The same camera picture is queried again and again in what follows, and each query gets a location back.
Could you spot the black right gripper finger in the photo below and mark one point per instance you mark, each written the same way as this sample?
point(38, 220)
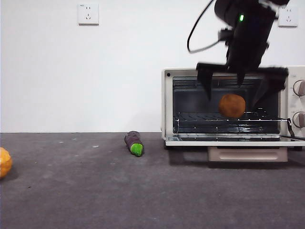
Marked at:
point(274, 81)
point(206, 76)

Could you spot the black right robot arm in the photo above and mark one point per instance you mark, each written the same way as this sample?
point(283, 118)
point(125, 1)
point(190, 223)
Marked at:
point(247, 47)

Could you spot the white oven knob brown grip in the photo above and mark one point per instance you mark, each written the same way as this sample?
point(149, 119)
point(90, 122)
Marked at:
point(299, 119)
point(299, 88)

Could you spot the white Toshiba toaster oven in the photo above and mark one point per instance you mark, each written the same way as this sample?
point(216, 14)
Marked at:
point(166, 107)

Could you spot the purple toy eggplant green stem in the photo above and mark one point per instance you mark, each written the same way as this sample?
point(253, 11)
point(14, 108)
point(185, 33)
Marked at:
point(133, 143)

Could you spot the yellow corn cob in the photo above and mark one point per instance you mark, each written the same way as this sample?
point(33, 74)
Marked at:
point(5, 164)

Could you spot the white wall power socket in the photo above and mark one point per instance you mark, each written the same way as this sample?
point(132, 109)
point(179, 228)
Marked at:
point(88, 14)
point(291, 19)

